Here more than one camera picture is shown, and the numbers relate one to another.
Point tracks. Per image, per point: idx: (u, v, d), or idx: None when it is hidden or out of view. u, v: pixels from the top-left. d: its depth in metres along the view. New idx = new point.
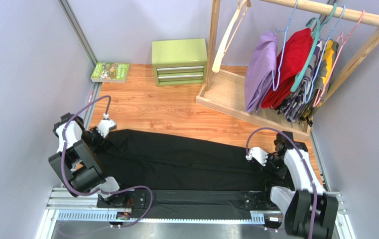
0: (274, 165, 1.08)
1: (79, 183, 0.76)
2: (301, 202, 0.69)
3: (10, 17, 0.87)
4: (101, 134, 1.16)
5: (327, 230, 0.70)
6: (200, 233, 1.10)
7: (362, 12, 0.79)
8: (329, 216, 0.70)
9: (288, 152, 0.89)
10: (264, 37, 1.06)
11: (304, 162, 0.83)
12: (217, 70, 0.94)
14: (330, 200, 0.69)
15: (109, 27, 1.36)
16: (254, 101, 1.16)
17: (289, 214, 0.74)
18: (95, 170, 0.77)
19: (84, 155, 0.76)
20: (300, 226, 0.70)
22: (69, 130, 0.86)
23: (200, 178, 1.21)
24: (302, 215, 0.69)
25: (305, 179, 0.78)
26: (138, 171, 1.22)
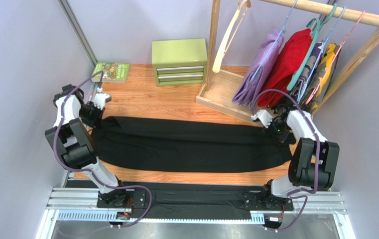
0: (276, 127, 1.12)
1: (71, 158, 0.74)
2: (304, 147, 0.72)
3: (10, 17, 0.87)
4: (97, 107, 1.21)
5: (329, 176, 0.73)
6: (200, 233, 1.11)
7: (362, 12, 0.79)
8: (332, 161, 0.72)
9: (290, 113, 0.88)
10: (271, 35, 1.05)
11: (306, 119, 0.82)
12: (218, 70, 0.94)
14: (331, 146, 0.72)
15: (109, 27, 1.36)
16: (241, 94, 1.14)
17: (293, 163, 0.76)
18: (87, 147, 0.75)
19: (78, 132, 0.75)
20: (303, 173, 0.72)
22: (68, 105, 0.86)
23: (203, 160, 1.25)
24: (305, 161, 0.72)
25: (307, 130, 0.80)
26: (142, 154, 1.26)
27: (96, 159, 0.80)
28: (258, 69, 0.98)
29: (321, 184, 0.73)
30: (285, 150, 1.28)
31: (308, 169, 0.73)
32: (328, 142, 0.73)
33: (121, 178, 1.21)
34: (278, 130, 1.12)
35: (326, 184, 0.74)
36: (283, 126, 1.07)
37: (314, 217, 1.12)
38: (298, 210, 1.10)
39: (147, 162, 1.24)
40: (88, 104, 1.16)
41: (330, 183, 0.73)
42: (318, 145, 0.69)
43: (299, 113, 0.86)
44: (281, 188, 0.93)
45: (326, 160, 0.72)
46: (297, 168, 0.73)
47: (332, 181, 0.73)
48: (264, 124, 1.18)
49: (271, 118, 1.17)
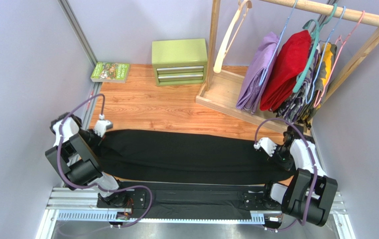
0: (281, 156, 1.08)
1: (76, 177, 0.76)
2: (301, 179, 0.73)
3: (10, 16, 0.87)
4: (97, 134, 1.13)
5: (322, 213, 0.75)
6: (200, 233, 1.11)
7: (362, 12, 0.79)
8: (327, 199, 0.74)
9: (295, 141, 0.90)
10: (267, 38, 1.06)
11: (308, 149, 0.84)
12: (219, 70, 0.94)
14: (330, 182, 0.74)
15: (109, 27, 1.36)
16: (245, 98, 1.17)
17: (287, 192, 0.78)
18: (91, 163, 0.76)
19: (81, 149, 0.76)
20: (296, 204, 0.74)
22: (66, 127, 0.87)
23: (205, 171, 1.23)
24: (299, 193, 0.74)
25: (307, 162, 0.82)
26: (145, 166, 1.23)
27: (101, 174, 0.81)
28: (264, 71, 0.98)
29: (314, 219, 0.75)
30: None
31: (302, 201, 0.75)
32: (327, 179, 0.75)
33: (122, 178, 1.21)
34: (283, 158, 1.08)
35: (318, 221, 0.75)
36: (288, 155, 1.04)
37: None
38: None
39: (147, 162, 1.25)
40: (88, 131, 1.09)
41: (323, 221, 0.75)
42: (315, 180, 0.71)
43: (303, 142, 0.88)
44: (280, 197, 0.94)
45: (322, 196, 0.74)
46: (291, 199, 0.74)
47: (325, 219, 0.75)
48: (268, 151, 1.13)
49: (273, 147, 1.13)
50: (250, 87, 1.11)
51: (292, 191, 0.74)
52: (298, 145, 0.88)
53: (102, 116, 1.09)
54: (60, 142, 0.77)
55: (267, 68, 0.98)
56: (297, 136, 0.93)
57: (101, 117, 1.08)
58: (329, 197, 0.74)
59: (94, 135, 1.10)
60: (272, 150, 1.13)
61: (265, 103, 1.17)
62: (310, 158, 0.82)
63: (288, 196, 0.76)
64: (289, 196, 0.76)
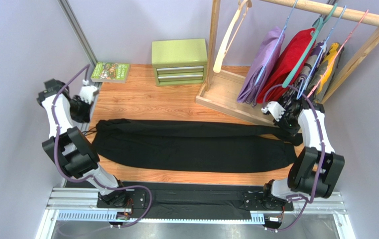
0: (288, 122, 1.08)
1: (73, 168, 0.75)
2: (306, 158, 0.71)
3: (10, 17, 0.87)
4: (85, 101, 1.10)
5: (328, 187, 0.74)
6: (200, 233, 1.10)
7: (363, 13, 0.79)
8: (334, 173, 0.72)
9: (303, 111, 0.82)
10: (272, 32, 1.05)
11: (317, 122, 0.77)
12: (218, 70, 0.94)
14: (336, 160, 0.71)
15: (109, 28, 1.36)
16: (246, 93, 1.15)
17: (293, 170, 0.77)
18: (88, 155, 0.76)
19: (78, 142, 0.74)
20: (302, 181, 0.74)
22: (59, 107, 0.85)
23: (205, 161, 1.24)
24: (305, 171, 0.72)
25: (315, 136, 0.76)
26: (146, 153, 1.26)
27: (97, 165, 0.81)
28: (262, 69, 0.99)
29: (319, 193, 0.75)
30: (289, 154, 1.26)
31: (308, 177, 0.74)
32: (334, 154, 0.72)
33: (121, 178, 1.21)
34: (290, 125, 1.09)
35: (324, 194, 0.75)
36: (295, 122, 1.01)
37: (314, 218, 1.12)
38: (298, 211, 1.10)
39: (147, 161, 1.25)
40: (74, 99, 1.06)
41: (329, 193, 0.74)
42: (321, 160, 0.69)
43: (312, 113, 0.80)
44: (282, 191, 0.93)
45: (328, 173, 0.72)
46: (296, 177, 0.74)
47: (330, 192, 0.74)
48: (275, 116, 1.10)
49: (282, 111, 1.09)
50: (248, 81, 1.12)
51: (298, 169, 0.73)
52: (306, 117, 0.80)
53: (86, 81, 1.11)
54: (58, 135, 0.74)
55: (266, 66, 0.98)
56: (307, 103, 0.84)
57: (85, 82, 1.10)
58: (336, 172, 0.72)
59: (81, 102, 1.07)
60: (279, 116, 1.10)
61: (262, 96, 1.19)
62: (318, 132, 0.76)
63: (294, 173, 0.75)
64: (295, 173, 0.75)
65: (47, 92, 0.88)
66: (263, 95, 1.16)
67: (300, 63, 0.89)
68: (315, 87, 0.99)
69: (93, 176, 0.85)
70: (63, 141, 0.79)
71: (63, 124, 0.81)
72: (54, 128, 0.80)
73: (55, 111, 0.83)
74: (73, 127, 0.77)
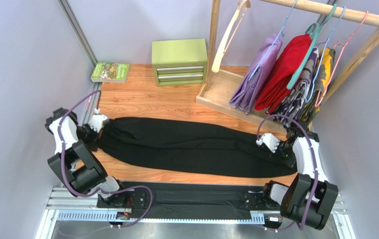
0: (284, 152, 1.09)
1: (81, 183, 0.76)
2: (300, 184, 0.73)
3: (10, 17, 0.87)
4: (94, 129, 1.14)
5: (321, 217, 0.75)
6: (200, 233, 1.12)
7: (364, 13, 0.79)
8: (327, 204, 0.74)
9: (297, 140, 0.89)
10: (269, 39, 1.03)
11: (311, 150, 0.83)
12: (217, 70, 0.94)
14: (330, 188, 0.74)
15: (109, 27, 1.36)
16: (240, 95, 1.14)
17: (286, 197, 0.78)
18: (95, 170, 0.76)
19: (85, 156, 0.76)
20: (295, 209, 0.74)
22: (64, 128, 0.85)
23: (207, 161, 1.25)
24: (298, 199, 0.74)
25: (308, 165, 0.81)
26: (148, 152, 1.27)
27: (105, 179, 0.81)
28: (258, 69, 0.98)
29: (312, 223, 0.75)
30: None
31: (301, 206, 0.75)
32: (327, 183, 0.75)
33: (122, 178, 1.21)
34: (285, 155, 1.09)
35: (317, 225, 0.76)
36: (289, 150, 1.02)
37: None
38: None
39: (147, 161, 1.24)
40: (83, 126, 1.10)
41: (322, 225, 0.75)
42: (315, 185, 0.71)
43: (306, 141, 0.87)
44: (280, 195, 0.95)
45: (322, 202, 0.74)
46: (289, 203, 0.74)
47: (323, 223, 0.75)
48: (271, 149, 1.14)
49: (277, 142, 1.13)
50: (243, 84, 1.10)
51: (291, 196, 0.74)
52: (301, 144, 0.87)
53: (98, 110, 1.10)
54: (63, 150, 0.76)
55: (262, 67, 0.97)
56: (302, 133, 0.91)
57: (97, 111, 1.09)
58: (329, 202, 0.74)
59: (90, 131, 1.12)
60: (275, 147, 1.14)
61: (261, 103, 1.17)
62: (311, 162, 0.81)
63: (287, 200, 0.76)
64: (288, 200, 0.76)
65: (54, 117, 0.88)
66: (261, 100, 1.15)
67: (303, 64, 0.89)
68: (320, 91, 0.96)
69: (100, 188, 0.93)
70: (69, 157, 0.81)
71: (68, 140, 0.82)
72: (59, 144, 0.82)
73: (62, 132, 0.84)
74: (78, 141, 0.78)
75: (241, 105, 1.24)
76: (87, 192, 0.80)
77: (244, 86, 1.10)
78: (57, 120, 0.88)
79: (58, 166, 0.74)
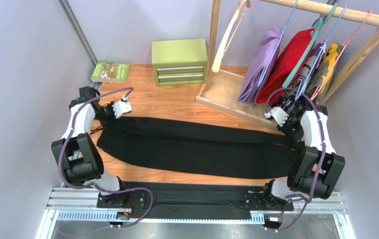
0: (292, 127, 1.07)
1: (75, 173, 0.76)
2: (308, 156, 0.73)
3: (10, 17, 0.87)
4: (114, 112, 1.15)
5: (327, 187, 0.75)
6: (200, 233, 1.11)
7: (368, 14, 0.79)
8: (333, 175, 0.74)
9: (306, 112, 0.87)
10: (270, 32, 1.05)
11: (319, 123, 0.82)
12: (217, 70, 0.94)
14: (337, 160, 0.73)
15: (109, 28, 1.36)
16: (246, 94, 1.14)
17: (292, 169, 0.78)
18: (91, 165, 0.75)
19: (85, 149, 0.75)
20: (302, 180, 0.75)
22: (81, 115, 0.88)
23: (207, 161, 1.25)
24: (305, 170, 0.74)
25: (316, 137, 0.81)
26: (148, 153, 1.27)
27: (99, 177, 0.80)
28: (264, 69, 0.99)
29: (318, 193, 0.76)
30: (294, 158, 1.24)
31: (307, 177, 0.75)
32: (334, 155, 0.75)
33: (122, 178, 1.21)
34: (293, 129, 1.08)
35: (323, 195, 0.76)
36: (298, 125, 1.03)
37: (314, 218, 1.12)
38: (298, 210, 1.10)
39: (147, 161, 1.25)
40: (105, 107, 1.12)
41: (328, 194, 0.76)
42: (322, 157, 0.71)
43: (315, 114, 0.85)
44: (282, 191, 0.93)
45: (328, 173, 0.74)
46: (296, 175, 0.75)
47: (329, 193, 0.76)
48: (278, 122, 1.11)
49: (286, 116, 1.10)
50: (250, 83, 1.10)
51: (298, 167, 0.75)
52: (309, 118, 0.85)
53: (126, 99, 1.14)
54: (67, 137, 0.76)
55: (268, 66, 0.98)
56: (310, 107, 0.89)
57: (124, 99, 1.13)
58: (336, 173, 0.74)
59: (110, 112, 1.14)
60: (283, 121, 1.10)
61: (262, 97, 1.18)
62: (319, 133, 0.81)
63: (293, 172, 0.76)
64: (294, 172, 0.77)
65: (78, 100, 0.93)
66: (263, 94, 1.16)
67: (299, 65, 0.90)
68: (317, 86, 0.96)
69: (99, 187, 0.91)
70: (73, 145, 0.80)
71: (77, 129, 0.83)
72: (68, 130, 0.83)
73: (76, 117, 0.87)
74: (85, 133, 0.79)
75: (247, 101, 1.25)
76: (80, 183, 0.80)
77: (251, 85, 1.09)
78: (79, 105, 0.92)
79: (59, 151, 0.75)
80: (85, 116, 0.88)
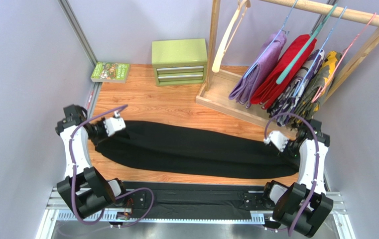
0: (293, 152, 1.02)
1: (90, 206, 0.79)
2: (294, 196, 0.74)
3: (10, 17, 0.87)
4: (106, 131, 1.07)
5: (312, 227, 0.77)
6: (200, 233, 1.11)
7: (373, 14, 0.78)
8: (319, 216, 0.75)
9: (305, 141, 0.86)
10: (273, 35, 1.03)
11: (315, 156, 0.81)
12: (217, 70, 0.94)
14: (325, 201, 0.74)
15: (109, 27, 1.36)
16: (237, 91, 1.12)
17: (279, 201, 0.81)
18: (104, 197, 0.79)
19: (95, 185, 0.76)
20: (285, 215, 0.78)
22: (76, 142, 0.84)
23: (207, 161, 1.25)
24: (289, 207, 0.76)
25: (308, 173, 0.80)
26: (148, 153, 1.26)
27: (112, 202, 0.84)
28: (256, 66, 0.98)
29: (302, 230, 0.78)
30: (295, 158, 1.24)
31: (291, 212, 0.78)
32: (324, 196, 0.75)
33: (122, 178, 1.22)
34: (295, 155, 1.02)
35: (308, 233, 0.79)
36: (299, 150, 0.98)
37: None
38: None
39: (147, 162, 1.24)
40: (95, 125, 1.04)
41: (312, 233, 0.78)
42: (307, 201, 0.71)
43: (314, 145, 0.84)
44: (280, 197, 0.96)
45: (315, 213, 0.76)
46: (280, 210, 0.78)
47: (313, 232, 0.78)
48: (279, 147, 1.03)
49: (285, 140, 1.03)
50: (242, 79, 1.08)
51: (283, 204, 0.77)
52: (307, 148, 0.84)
53: (119, 115, 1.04)
54: (74, 177, 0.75)
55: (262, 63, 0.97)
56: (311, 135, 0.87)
57: (117, 115, 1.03)
58: (321, 214, 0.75)
59: (102, 130, 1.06)
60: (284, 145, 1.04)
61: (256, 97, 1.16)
62: (312, 171, 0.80)
63: (279, 205, 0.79)
64: (279, 206, 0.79)
65: (65, 122, 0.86)
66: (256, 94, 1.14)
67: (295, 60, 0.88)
68: (320, 88, 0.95)
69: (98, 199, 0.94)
70: (79, 179, 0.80)
71: (79, 162, 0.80)
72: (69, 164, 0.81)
73: (72, 145, 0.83)
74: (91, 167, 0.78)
75: (241, 100, 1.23)
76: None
77: (243, 82, 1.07)
78: (68, 128, 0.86)
79: (67, 192, 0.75)
80: (80, 142, 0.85)
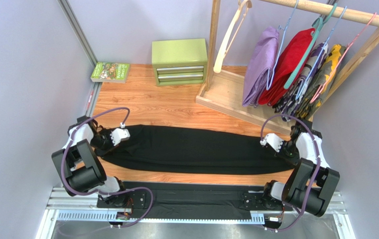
0: (288, 151, 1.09)
1: (76, 183, 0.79)
2: (303, 168, 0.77)
3: (10, 17, 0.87)
4: (112, 140, 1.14)
5: (322, 203, 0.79)
6: (200, 233, 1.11)
7: (374, 14, 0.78)
8: (328, 189, 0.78)
9: (302, 134, 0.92)
10: (266, 32, 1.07)
11: (314, 142, 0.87)
12: (219, 70, 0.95)
14: (332, 174, 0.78)
15: (109, 27, 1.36)
16: (250, 98, 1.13)
17: (287, 182, 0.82)
18: (93, 171, 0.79)
19: (86, 155, 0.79)
20: (296, 193, 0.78)
22: (79, 133, 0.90)
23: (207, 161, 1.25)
24: (299, 182, 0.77)
25: (311, 154, 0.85)
26: (149, 152, 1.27)
27: (102, 182, 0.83)
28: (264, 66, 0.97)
29: (313, 209, 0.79)
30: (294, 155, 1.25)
31: (301, 190, 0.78)
32: (329, 170, 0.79)
33: (122, 178, 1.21)
34: (290, 153, 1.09)
35: (317, 211, 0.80)
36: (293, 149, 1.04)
37: (314, 218, 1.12)
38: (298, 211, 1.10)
39: (147, 162, 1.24)
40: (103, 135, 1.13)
41: (322, 211, 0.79)
42: (316, 170, 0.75)
43: (309, 135, 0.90)
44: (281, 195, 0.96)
45: (323, 188, 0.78)
46: (291, 187, 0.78)
47: (323, 209, 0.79)
48: (274, 147, 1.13)
49: (280, 142, 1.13)
50: (254, 85, 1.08)
51: (293, 179, 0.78)
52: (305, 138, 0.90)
53: (124, 125, 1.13)
54: (67, 147, 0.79)
55: (271, 68, 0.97)
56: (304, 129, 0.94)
57: (121, 125, 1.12)
58: (330, 187, 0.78)
59: (108, 140, 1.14)
60: (279, 146, 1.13)
61: (264, 98, 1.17)
62: (314, 150, 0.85)
63: (288, 185, 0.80)
64: (289, 185, 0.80)
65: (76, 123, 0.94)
66: (265, 96, 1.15)
67: (301, 64, 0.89)
68: (321, 86, 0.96)
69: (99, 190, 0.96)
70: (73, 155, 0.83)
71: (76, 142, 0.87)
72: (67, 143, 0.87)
73: (75, 134, 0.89)
74: (83, 140, 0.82)
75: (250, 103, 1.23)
76: (85, 191, 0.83)
77: (255, 87, 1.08)
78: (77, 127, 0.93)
79: (60, 160, 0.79)
80: (83, 134, 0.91)
